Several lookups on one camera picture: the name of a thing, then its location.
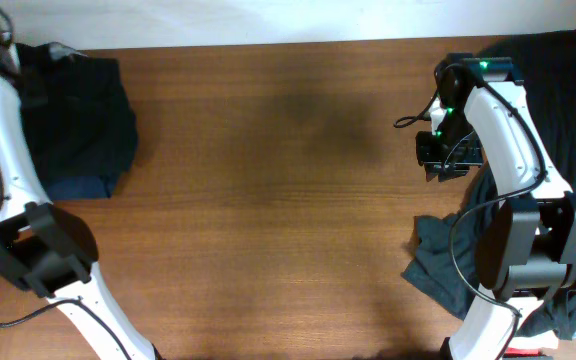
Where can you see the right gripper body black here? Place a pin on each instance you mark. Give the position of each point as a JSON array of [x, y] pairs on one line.
[[448, 167]]

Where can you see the black t-shirt with white print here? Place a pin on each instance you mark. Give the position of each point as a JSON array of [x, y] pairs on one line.
[[548, 63]]

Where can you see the black shorts with zipper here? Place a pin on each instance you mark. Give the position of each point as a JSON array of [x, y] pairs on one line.
[[76, 116]]

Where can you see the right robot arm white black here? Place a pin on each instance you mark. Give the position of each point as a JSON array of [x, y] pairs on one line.
[[479, 115]]

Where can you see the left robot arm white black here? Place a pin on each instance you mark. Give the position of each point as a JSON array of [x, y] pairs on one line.
[[45, 249]]

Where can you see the red white garment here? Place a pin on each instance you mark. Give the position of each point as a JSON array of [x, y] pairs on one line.
[[524, 346]]

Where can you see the folded navy blue garment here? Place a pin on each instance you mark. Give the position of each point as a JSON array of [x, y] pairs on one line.
[[81, 187]]

